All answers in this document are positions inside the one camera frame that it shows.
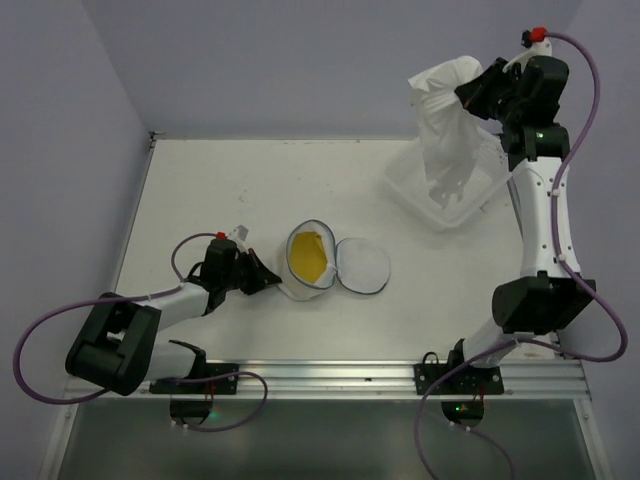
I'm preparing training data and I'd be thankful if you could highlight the white plastic basket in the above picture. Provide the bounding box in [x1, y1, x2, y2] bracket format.
[383, 130, 510, 231]

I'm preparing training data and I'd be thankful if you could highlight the white bra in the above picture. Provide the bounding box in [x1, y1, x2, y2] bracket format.
[408, 56, 483, 180]

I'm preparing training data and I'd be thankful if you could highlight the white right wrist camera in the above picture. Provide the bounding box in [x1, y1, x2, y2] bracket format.
[502, 27, 553, 73]

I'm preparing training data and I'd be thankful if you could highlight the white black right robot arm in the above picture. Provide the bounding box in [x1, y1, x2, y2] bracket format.
[455, 55, 596, 369]

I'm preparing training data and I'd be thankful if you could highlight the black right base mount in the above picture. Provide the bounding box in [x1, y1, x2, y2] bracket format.
[413, 350, 505, 427]

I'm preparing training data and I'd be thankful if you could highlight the white mesh laundry bag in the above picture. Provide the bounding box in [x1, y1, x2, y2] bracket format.
[275, 219, 391, 302]

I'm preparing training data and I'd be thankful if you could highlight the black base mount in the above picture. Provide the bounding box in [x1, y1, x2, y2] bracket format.
[149, 354, 239, 425]
[413, 350, 505, 427]

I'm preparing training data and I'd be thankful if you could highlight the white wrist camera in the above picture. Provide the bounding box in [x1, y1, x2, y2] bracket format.
[214, 225, 248, 252]
[502, 27, 553, 73]

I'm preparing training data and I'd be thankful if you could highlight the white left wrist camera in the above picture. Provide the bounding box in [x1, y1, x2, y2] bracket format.
[214, 225, 248, 252]

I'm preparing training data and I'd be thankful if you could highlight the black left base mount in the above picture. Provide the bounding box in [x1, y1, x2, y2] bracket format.
[149, 354, 239, 425]

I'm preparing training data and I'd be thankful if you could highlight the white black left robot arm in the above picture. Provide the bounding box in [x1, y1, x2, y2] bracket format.
[65, 237, 282, 396]

